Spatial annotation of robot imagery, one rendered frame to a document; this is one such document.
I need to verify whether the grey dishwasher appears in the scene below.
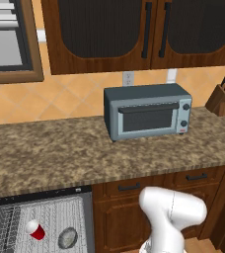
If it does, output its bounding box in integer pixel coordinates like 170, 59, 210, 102
0, 185, 96, 253

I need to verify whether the dark wooden wall cupboard door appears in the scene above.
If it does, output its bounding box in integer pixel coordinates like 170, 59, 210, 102
40, 0, 159, 76
150, 0, 225, 70

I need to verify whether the wooden drawer front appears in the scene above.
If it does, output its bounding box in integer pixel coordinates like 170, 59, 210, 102
173, 166, 225, 190
104, 174, 168, 200

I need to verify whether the black wall cupboard handle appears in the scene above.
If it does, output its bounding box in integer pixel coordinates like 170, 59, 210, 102
158, 2, 172, 59
141, 2, 153, 59

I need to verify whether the white wall socket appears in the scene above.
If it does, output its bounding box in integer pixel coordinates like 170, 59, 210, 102
166, 68, 179, 85
122, 70, 135, 87

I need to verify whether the wooden base cupboard door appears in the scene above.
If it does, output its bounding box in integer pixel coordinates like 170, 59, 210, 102
93, 196, 153, 253
182, 186, 219, 239

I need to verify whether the grey toaster oven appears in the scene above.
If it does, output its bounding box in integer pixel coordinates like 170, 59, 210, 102
103, 83, 193, 143

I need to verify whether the grey bowl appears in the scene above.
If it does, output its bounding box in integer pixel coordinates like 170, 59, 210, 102
57, 226, 79, 250

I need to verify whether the wooden framed window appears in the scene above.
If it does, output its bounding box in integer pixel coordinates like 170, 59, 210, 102
0, 0, 45, 86

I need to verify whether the black drawer handle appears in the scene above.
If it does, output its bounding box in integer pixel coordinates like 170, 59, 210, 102
117, 182, 142, 193
186, 172, 208, 182

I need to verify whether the white wall switch plate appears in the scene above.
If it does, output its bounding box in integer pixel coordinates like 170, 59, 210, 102
36, 29, 47, 43

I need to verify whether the wooden knife block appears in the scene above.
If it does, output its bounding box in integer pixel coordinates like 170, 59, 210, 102
204, 84, 225, 118

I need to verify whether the red cup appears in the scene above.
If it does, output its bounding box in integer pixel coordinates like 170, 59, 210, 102
25, 218, 46, 241

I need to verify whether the wire dishwasher rack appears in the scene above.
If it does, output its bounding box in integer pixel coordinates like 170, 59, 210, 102
0, 205, 23, 253

